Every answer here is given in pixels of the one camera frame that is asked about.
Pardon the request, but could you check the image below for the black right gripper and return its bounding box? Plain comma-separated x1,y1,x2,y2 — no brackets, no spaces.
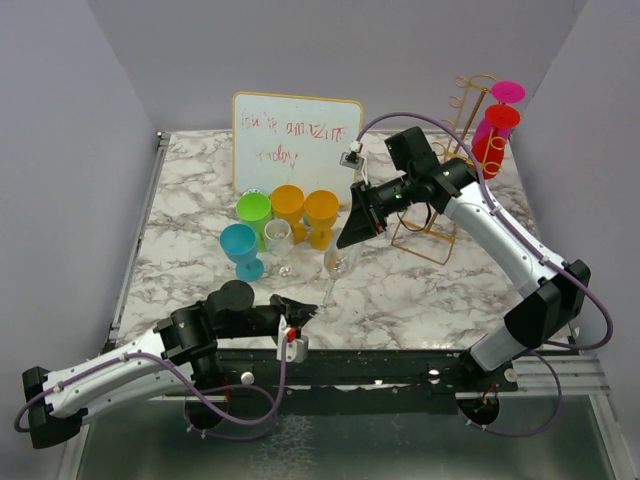
336,172,415,250

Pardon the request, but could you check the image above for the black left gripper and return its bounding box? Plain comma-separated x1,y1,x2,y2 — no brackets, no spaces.
216,293,317,340

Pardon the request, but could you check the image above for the yellow plastic wine glass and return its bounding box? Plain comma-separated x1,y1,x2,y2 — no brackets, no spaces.
304,190,340,251

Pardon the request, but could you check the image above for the orange plastic wine glass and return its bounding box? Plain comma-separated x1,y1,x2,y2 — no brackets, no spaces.
270,184,307,245

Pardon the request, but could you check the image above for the blue plastic wine glass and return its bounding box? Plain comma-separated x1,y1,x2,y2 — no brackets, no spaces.
219,223,264,283

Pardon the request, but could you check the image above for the green plastic wine glass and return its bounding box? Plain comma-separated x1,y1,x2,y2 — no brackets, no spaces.
236,192,272,252

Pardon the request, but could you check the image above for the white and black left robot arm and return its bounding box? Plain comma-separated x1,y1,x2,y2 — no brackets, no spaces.
14,280,318,449

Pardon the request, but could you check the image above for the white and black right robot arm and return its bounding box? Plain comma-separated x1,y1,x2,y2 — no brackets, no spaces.
336,127,591,391

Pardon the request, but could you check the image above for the red plastic wine glass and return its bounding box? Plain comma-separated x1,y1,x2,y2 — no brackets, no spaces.
472,104,521,180

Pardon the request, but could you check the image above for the pink plastic wine glass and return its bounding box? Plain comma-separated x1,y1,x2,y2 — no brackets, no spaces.
472,81,526,146

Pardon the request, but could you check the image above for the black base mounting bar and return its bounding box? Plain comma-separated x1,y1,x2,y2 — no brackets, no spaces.
162,344,521,416

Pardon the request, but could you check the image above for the blue labelled round container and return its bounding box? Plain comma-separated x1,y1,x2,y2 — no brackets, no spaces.
242,188,264,196

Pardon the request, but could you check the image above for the yellow framed whiteboard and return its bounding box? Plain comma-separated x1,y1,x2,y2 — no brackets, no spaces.
232,92,364,205

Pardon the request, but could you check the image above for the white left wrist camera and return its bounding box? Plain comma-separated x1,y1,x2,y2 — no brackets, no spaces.
276,326,309,363

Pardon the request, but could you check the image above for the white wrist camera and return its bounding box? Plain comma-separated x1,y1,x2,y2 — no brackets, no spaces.
339,140,370,185
276,326,309,363

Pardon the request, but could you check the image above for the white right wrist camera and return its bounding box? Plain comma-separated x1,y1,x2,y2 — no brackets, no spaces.
339,140,370,185

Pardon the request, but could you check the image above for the gold wire wine glass rack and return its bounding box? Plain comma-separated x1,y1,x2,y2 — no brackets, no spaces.
391,74,498,266

